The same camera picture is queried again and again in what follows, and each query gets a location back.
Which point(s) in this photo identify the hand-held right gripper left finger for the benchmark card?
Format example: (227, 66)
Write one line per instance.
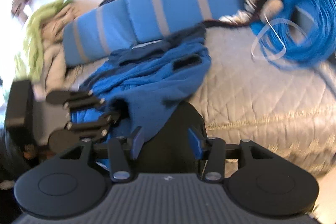
(137, 144)

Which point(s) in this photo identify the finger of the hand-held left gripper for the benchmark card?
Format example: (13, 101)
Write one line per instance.
(89, 127)
(84, 102)

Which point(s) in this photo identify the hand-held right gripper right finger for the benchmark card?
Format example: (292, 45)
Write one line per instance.
(195, 142)

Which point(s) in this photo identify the blue fleece jacket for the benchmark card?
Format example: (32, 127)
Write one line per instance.
(147, 82)

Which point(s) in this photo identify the plain beige comforter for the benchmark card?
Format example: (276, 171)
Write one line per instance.
(52, 61)

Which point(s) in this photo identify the blue pillow with grey stripes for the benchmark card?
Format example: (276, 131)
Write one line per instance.
(178, 3)
(86, 37)

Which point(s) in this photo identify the light green blanket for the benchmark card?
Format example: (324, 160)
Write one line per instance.
(34, 37)

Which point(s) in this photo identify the white quilted bedspread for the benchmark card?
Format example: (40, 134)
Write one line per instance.
(262, 98)

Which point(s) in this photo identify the white crumpled cloth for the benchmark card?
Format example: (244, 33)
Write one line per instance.
(233, 18)

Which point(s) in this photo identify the beige fuzzy plush ball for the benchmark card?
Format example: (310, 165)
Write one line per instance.
(274, 6)

